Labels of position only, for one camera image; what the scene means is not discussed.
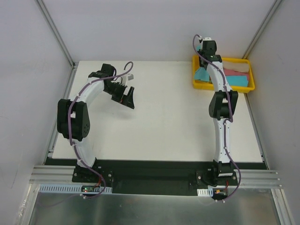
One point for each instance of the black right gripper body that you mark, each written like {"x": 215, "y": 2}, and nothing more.
{"x": 201, "y": 61}

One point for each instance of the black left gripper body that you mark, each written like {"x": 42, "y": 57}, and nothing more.
{"x": 120, "y": 96}

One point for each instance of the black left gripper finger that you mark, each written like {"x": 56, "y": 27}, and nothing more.
{"x": 127, "y": 100}
{"x": 130, "y": 91}

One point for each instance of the teal green t shirt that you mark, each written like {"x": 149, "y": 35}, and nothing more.
{"x": 202, "y": 75}

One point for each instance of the yellow plastic bin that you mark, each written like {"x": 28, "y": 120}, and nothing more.
{"x": 209, "y": 85}

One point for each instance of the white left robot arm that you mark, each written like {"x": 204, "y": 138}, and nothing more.
{"x": 73, "y": 120}

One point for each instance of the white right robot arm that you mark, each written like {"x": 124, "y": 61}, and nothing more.
{"x": 221, "y": 109}

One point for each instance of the pink rolled t shirt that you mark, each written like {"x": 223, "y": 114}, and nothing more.
{"x": 229, "y": 72}

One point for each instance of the blue rolled t shirt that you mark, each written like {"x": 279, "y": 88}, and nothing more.
{"x": 240, "y": 81}

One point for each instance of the beige rolled t shirt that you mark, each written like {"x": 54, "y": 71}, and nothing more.
{"x": 238, "y": 67}

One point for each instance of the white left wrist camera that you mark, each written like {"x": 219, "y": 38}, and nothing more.
{"x": 126, "y": 78}

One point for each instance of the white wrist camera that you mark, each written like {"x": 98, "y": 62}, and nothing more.
{"x": 126, "y": 78}
{"x": 202, "y": 39}

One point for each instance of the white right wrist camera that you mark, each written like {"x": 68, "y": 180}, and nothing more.
{"x": 202, "y": 39}

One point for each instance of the right aluminium corner post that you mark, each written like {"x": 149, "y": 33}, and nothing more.
{"x": 262, "y": 27}

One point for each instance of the aluminium corner post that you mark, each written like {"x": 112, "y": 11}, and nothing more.
{"x": 262, "y": 27}
{"x": 49, "y": 20}

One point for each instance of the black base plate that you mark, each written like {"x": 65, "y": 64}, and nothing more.
{"x": 161, "y": 187}

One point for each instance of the left aluminium corner post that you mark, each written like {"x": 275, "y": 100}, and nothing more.
{"x": 49, "y": 20}

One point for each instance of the aluminium rail frame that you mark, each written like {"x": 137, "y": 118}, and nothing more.
{"x": 247, "y": 175}

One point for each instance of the right white cable duct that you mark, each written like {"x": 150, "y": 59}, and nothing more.
{"x": 205, "y": 192}

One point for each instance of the white cable duct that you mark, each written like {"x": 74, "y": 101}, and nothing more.
{"x": 73, "y": 189}
{"x": 205, "y": 192}

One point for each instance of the left white cable duct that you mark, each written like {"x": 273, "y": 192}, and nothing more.
{"x": 73, "y": 189}

